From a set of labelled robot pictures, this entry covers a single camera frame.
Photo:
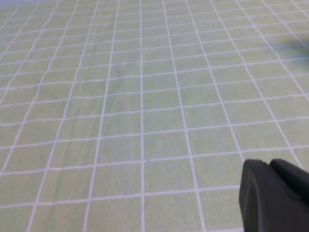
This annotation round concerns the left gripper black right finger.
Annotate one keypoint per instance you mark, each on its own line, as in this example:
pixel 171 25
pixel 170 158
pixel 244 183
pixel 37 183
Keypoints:
pixel 294 181

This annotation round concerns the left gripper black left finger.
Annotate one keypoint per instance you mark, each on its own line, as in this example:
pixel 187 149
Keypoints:
pixel 263 205

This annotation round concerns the green white-grid tablecloth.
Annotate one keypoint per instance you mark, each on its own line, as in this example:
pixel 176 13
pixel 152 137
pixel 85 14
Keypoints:
pixel 135 116

